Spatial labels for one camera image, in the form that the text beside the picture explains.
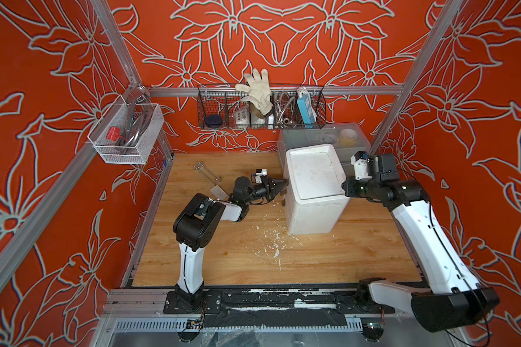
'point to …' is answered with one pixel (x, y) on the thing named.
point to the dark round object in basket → (213, 121)
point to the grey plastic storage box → (328, 135)
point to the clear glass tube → (205, 170)
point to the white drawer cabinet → (315, 202)
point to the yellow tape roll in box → (347, 137)
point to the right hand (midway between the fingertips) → (340, 182)
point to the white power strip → (242, 116)
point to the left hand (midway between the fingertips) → (288, 182)
